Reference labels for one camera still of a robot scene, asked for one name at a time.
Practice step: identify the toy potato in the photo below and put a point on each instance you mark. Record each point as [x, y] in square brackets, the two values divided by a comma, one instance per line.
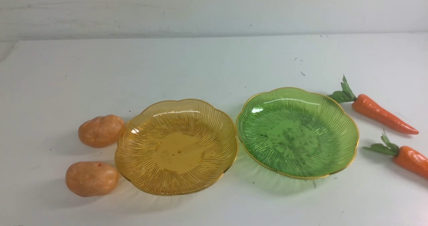
[91, 178]
[101, 131]

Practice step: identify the toy carrot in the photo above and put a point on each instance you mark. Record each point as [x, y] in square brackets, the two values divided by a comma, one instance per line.
[404, 156]
[366, 106]

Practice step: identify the green ribbed plastic plate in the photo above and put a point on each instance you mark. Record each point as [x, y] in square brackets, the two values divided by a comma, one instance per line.
[298, 134]

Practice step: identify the amber ribbed plastic plate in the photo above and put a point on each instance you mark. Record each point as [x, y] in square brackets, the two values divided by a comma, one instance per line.
[176, 147]

